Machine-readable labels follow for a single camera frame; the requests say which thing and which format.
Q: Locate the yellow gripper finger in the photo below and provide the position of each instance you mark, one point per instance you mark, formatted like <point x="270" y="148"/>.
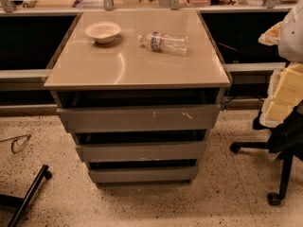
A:
<point x="285" y="92"/>
<point x="270" y="36"/>

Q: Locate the grey drawer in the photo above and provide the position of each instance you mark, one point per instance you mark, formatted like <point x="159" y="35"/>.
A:
<point x="139" y="175"/>
<point x="141" y="152"/>
<point x="157" y="118"/>

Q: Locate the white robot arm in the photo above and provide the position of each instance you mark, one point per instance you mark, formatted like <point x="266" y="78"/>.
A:
<point x="290" y="45"/>

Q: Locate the grey top drawer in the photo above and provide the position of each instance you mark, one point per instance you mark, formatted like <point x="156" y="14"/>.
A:
<point x="157" y="118"/>

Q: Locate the grey bottom drawer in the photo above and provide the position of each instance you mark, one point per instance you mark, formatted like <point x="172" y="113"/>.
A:
<point x="139" y="175"/>

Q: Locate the grey drawer cabinet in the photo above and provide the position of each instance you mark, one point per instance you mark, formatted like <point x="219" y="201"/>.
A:
<point x="125" y="73"/>

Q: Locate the black office chair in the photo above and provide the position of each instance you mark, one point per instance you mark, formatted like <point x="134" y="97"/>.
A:
<point x="287" y="141"/>

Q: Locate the clear plastic water bottle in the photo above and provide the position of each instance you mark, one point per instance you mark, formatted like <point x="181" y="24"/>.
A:
<point x="160" y="42"/>

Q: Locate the white paper bowl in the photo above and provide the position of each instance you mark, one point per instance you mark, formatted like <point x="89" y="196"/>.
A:
<point x="103" y="32"/>

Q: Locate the black chair leg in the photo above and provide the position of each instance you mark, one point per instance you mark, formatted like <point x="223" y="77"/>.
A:
<point x="20" y="204"/>

